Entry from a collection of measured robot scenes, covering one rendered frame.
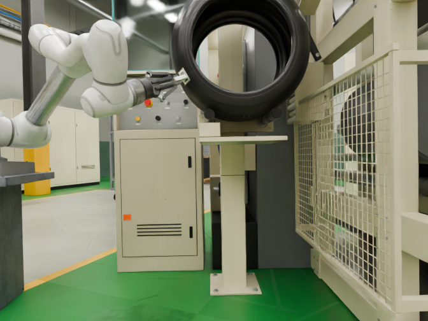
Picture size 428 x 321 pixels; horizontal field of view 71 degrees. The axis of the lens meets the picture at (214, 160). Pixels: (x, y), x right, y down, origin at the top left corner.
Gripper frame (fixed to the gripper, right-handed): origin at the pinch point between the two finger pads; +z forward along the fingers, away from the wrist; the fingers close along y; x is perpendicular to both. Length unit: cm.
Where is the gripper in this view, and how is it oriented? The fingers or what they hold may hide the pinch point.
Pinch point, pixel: (179, 79)
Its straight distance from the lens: 126.5
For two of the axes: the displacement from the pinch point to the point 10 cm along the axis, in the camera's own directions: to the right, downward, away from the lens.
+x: 5.8, -3.4, -7.4
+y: 5.2, 8.6, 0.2
